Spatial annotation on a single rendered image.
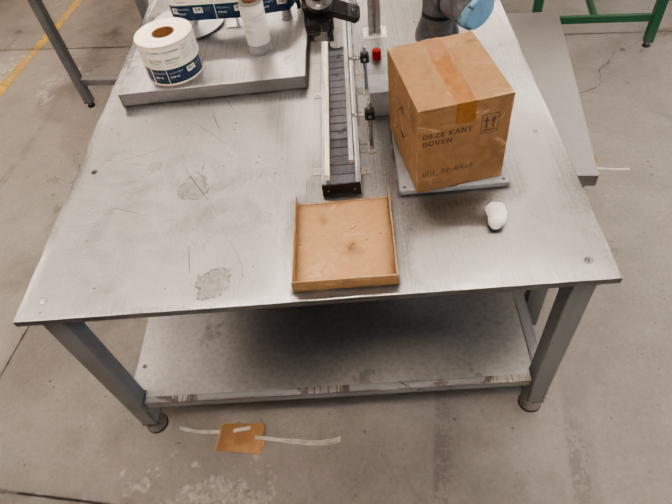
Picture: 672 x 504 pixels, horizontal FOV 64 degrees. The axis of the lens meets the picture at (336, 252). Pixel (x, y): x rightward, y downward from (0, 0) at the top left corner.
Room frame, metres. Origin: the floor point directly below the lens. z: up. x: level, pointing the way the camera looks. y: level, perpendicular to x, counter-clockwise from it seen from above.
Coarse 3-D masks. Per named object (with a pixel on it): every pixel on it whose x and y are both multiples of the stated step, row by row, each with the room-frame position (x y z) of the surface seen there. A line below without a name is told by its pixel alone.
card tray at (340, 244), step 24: (312, 216) 1.02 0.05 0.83; (336, 216) 1.01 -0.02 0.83; (360, 216) 0.99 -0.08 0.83; (384, 216) 0.98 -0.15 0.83; (312, 240) 0.94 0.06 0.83; (336, 240) 0.92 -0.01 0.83; (360, 240) 0.91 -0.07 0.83; (384, 240) 0.90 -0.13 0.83; (312, 264) 0.86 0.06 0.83; (336, 264) 0.84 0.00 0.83; (360, 264) 0.83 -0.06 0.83; (384, 264) 0.82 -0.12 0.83; (312, 288) 0.78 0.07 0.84; (336, 288) 0.77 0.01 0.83
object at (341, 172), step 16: (336, 64) 1.68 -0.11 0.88; (336, 80) 1.58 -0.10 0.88; (336, 96) 1.49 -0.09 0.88; (336, 112) 1.41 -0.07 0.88; (336, 128) 1.33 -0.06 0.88; (352, 128) 1.32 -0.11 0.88; (336, 144) 1.25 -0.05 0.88; (336, 160) 1.18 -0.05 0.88; (336, 176) 1.12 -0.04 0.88; (352, 176) 1.11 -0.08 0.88
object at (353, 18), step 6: (336, 0) 1.49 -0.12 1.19; (336, 6) 1.47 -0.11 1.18; (342, 6) 1.48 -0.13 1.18; (348, 6) 1.49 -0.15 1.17; (354, 6) 1.49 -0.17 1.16; (324, 12) 1.46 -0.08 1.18; (330, 12) 1.46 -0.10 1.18; (336, 12) 1.46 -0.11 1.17; (342, 12) 1.47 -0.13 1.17; (348, 12) 1.47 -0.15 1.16; (354, 12) 1.48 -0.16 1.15; (342, 18) 1.47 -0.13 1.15; (348, 18) 1.47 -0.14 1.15; (354, 18) 1.47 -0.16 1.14
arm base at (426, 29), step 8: (424, 16) 1.71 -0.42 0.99; (424, 24) 1.70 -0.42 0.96; (432, 24) 1.68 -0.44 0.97; (440, 24) 1.67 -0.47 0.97; (448, 24) 1.67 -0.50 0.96; (456, 24) 1.69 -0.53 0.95; (416, 32) 1.72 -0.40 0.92; (424, 32) 1.69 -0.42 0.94; (432, 32) 1.67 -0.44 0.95; (440, 32) 1.66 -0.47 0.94; (448, 32) 1.66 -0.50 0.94; (456, 32) 1.69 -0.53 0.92; (416, 40) 1.71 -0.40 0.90
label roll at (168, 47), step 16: (144, 32) 1.84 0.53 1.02; (160, 32) 1.85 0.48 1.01; (176, 32) 1.80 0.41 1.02; (192, 32) 1.81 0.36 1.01; (144, 48) 1.74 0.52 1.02; (160, 48) 1.72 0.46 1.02; (176, 48) 1.73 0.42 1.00; (192, 48) 1.78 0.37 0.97; (144, 64) 1.78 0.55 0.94; (160, 64) 1.72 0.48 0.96; (176, 64) 1.73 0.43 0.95; (192, 64) 1.75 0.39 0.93; (160, 80) 1.73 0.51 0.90; (176, 80) 1.72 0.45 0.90
